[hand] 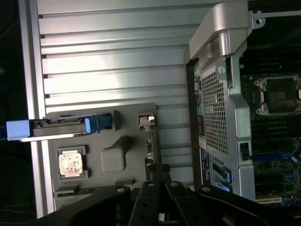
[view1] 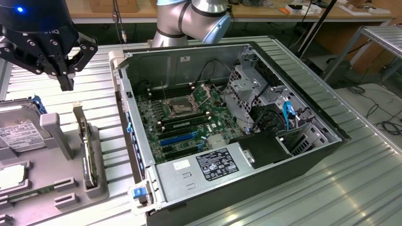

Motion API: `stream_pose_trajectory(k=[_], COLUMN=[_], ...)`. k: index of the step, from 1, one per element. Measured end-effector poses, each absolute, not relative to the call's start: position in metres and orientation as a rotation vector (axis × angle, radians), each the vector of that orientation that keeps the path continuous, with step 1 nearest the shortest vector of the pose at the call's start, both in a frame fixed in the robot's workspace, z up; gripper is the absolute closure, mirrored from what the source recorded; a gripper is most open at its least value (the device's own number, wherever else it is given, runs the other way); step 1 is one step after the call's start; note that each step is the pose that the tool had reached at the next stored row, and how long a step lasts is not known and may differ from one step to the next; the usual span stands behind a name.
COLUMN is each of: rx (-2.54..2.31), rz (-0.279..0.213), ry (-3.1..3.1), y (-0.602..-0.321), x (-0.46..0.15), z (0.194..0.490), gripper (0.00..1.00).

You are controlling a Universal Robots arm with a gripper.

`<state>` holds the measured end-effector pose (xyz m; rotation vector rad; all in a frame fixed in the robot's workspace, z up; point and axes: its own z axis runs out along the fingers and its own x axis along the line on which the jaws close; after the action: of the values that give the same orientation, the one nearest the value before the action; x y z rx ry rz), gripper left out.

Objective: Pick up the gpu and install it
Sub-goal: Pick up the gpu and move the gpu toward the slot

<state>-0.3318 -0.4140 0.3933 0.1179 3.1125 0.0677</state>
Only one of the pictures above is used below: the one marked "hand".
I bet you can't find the blue long card lever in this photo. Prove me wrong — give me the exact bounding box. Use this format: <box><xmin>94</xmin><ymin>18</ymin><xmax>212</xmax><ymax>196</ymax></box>
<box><xmin>215</xmin><ymin>182</ymin><xmax>233</xmax><ymax>193</ymax></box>

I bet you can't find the blue framed card latch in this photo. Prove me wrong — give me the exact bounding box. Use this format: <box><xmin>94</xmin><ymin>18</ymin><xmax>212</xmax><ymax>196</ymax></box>
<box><xmin>222</xmin><ymin>167</ymin><xmax>233</xmax><ymax>183</ymax></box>

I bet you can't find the green loose RAM stick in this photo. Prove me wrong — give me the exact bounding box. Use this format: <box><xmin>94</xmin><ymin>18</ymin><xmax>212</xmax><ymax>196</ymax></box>
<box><xmin>55</xmin><ymin>186</ymin><xmax>102</xmax><ymax>196</ymax></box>

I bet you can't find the silver CPU chip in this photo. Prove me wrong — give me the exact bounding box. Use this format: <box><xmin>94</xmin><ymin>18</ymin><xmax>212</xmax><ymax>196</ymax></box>
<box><xmin>57</xmin><ymin>150</ymin><xmax>85</xmax><ymax>178</ymax></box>

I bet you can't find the grey plastic parts rack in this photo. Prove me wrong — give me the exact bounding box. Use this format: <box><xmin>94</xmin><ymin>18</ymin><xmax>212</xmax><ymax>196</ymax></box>
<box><xmin>45</xmin><ymin>102</ymin><xmax>161</xmax><ymax>212</ymax></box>

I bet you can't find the black and silver PC case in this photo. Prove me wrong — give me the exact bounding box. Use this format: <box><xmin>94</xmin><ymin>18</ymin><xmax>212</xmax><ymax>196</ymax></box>
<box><xmin>185</xmin><ymin>0</ymin><xmax>301</xmax><ymax>208</ymax></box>

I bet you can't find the green motherboard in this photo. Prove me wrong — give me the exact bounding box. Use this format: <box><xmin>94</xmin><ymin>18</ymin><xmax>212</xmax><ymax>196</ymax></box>
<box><xmin>239</xmin><ymin>74</ymin><xmax>301</xmax><ymax>208</ymax></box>

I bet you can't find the hard disk with blue carrier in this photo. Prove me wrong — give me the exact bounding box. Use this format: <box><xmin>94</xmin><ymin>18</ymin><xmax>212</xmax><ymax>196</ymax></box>
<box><xmin>0</xmin><ymin>113</ymin><xmax>113</xmax><ymax>142</ymax></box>

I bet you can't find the CPU socket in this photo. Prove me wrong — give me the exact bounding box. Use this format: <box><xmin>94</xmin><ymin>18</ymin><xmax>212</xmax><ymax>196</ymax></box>
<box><xmin>253</xmin><ymin>76</ymin><xmax>301</xmax><ymax>116</ymax></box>

